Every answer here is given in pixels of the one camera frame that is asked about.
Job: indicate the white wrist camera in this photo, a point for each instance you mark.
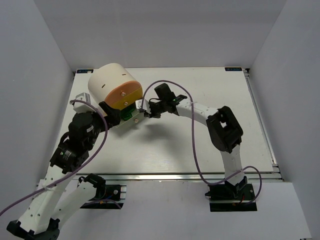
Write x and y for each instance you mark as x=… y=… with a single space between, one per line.
x=82 y=103
x=142 y=106

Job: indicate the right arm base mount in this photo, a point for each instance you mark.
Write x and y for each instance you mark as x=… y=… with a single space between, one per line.
x=222 y=199

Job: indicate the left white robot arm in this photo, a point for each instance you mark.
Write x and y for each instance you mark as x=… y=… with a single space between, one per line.
x=47 y=214

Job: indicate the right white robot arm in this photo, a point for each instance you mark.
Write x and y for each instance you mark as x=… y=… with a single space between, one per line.
x=223 y=127

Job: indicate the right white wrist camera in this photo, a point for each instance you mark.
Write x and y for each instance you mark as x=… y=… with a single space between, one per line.
x=142 y=106

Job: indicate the yellow drawer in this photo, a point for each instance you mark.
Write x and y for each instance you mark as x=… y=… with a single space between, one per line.
x=122 y=99

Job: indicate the orange top drawer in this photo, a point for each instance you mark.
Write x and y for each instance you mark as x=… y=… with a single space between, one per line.
x=129 y=86

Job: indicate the green curved lego brick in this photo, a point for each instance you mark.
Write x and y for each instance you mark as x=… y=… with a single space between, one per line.
x=127 y=113

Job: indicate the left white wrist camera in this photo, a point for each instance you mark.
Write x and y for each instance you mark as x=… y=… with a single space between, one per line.
x=82 y=103

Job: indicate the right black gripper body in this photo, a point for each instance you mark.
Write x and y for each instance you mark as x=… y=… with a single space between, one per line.
x=154 y=110

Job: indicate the cream round drawer cabinet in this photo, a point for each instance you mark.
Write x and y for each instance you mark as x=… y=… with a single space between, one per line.
x=107 y=78

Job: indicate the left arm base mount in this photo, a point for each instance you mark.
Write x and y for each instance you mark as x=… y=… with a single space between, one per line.
x=107 y=196

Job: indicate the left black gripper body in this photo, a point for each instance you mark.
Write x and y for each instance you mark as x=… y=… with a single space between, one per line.
x=110 y=113

